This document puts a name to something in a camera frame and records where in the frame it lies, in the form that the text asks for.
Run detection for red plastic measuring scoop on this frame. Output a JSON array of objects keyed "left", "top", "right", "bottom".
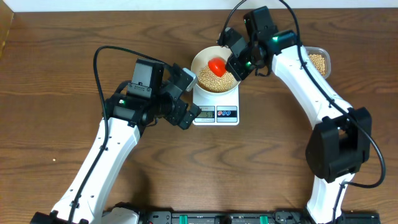
[{"left": 208, "top": 57, "right": 226, "bottom": 77}]

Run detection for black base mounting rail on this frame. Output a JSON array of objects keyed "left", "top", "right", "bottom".
[{"left": 102, "top": 210, "right": 382, "bottom": 224}]

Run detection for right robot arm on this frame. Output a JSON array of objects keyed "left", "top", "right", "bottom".
[{"left": 217, "top": 6, "right": 372, "bottom": 223}]

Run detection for white digital kitchen scale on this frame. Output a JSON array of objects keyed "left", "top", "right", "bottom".
[{"left": 193, "top": 85, "right": 240, "bottom": 126}]

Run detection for soybeans in container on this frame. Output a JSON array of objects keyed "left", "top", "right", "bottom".
[{"left": 308, "top": 54, "right": 326, "bottom": 76}]

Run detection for white ceramic bowl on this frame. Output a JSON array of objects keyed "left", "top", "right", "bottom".
[{"left": 191, "top": 46, "right": 240, "bottom": 95}]

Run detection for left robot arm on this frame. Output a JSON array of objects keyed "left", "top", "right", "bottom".
[{"left": 31, "top": 59, "right": 201, "bottom": 224}]

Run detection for clear plastic soybean container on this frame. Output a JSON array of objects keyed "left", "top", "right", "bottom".
[{"left": 305, "top": 47, "right": 331, "bottom": 79}]

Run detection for cardboard box edge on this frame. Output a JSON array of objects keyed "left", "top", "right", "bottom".
[{"left": 0, "top": 0, "right": 14, "bottom": 55}]

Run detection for soybeans in bowl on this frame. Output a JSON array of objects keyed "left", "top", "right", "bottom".
[{"left": 198, "top": 66, "right": 235, "bottom": 93}]

